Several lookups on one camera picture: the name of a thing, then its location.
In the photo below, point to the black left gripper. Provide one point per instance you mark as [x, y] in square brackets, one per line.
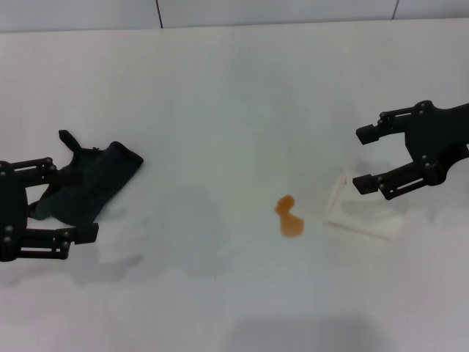
[11, 212]

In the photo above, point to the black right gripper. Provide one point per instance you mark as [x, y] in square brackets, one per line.
[439, 135]

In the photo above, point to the dark blue rag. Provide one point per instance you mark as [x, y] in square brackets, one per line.
[102, 176]

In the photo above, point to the white paper cup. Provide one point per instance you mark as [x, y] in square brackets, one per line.
[366, 223]

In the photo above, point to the orange brown liquid stain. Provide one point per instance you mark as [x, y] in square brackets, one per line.
[291, 225]

